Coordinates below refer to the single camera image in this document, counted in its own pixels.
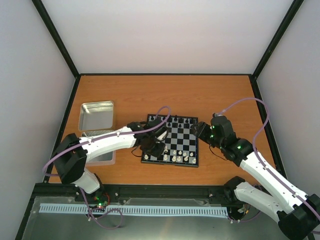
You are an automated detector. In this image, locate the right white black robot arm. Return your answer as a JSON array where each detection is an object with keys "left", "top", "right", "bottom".
[{"left": 191, "top": 115, "right": 320, "bottom": 240}]

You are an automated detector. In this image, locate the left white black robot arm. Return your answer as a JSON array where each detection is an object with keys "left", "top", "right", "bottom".
[{"left": 52, "top": 118, "right": 168, "bottom": 202}]

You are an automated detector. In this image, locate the black magnetic chess board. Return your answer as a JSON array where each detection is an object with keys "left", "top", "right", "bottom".
[{"left": 141, "top": 115, "right": 199, "bottom": 168}]

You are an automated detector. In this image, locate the small electronics board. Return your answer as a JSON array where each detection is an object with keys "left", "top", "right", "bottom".
[{"left": 93, "top": 193, "right": 110, "bottom": 209}]

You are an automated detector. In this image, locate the silver metal tin lid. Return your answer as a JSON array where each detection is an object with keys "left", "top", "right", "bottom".
[{"left": 78, "top": 100, "right": 114, "bottom": 132}]

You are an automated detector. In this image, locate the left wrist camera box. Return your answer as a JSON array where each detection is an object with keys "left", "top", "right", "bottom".
[{"left": 148, "top": 117, "right": 168, "bottom": 142}]

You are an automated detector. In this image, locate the light blue cable duct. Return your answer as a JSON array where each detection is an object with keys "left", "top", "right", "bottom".
[{"left": 38, "top": 203, "right": 228, "bottom": 219}]

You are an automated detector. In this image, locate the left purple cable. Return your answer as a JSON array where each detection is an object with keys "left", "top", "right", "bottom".
[{"left": 42, "top": 106, "right": 172, "bottom": 230}]

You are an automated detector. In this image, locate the purple cable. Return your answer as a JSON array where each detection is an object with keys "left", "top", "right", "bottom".
[
  {"left": 216, "top": 97, "right": 320, "bottom": 236},
  {"left": 42, "top": 106, "right": 172, "bottom": 230}
]

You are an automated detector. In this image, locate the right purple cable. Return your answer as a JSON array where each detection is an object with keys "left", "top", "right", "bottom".
[{"left": 216, "top": 97, "right": 320, "bottom": 236}]

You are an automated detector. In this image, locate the black aluminium frame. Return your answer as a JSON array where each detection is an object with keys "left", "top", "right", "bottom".
[{"left": 15, "top": 0, "right": 303, "bottom": 240}]

